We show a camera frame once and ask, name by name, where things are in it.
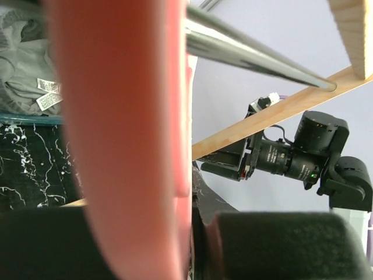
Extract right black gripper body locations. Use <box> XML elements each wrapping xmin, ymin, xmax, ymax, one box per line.
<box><xmin>240</xmin><ymin>134</ymin><xmax>262</xmax><ymax>180</ymax></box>

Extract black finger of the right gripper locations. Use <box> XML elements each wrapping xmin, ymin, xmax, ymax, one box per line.
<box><xmin>199</xmin><ymin>139</ymin><xmax>247</xmax><ymax>178</ymax></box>

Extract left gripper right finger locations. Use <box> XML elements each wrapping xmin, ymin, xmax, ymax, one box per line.
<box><xmin>193</xmin><ymin>169</ymin><xmax>372</xmax><ymax>279</ymax></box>

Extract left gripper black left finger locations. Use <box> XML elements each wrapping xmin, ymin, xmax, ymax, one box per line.
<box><xmin>1</xmin><ymin>207</ymin><xmax>116</xmax><ymax>279</ymax></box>

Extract pink clothes hanger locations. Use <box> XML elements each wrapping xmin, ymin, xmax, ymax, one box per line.
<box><xmin>43</xmin><ymin>1</ymin><xmax>191</xmax><ymax>279</ymax></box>

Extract grey shorts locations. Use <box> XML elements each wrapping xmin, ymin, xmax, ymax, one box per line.
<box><xmin>1</xmin><ymin>8</ymin><xmax>62</xmax><ymax>116</ymax></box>

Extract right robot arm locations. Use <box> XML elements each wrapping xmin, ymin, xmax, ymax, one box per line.
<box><xmin>199</xmin><ymin>111</ymin><xmax>372</xmax><ymax>212</ymax></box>

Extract black marbled table mat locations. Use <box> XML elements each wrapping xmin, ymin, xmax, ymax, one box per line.
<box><xmin>1</xmin><ymin>124</ymin><xmax>82</xmax><ymax>212</ymax></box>

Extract teal plastic basket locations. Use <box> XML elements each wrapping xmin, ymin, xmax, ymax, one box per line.
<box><xmin>1</xmin><ymin>113</ymin><xmax>64</xmax><ymax>126</ymax></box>

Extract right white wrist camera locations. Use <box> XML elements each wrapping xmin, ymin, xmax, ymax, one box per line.
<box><xmin>246</xmin><ymin>92</ymin><xmax>280</xmax><ymax>117</ymax></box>

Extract metal hanging rail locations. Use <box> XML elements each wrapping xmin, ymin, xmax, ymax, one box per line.
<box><xmin>185</xmin><ymin>4</ymin><xmax>336</xmax><ymax>92</ymax></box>

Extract wooden clothes rack frame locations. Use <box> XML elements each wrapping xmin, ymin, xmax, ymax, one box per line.
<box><xmin>47</xmin><ymin>1</ymin><xmax>362</xmax><ymax>211</ymax></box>

